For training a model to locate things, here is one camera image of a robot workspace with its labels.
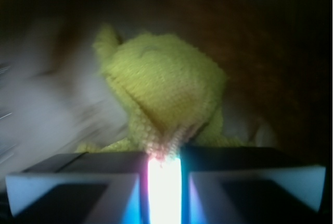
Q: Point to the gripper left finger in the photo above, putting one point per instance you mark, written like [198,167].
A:
[81,188]

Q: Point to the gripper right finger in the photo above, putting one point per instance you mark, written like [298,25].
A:
[250,185]

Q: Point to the yellow microfibre cloth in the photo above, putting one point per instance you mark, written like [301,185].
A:
[171,91]

